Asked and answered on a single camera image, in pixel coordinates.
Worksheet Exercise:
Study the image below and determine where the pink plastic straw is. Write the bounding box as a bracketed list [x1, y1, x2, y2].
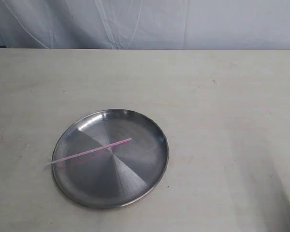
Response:
[45, 138, 132, 166]

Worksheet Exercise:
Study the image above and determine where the white backdrop cloth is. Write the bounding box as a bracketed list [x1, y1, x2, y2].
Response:
[0, 0, 290, 49]

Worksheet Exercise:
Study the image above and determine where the round stainless steel plate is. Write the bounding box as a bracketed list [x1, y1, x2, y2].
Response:
[51, 109, 169, 209]

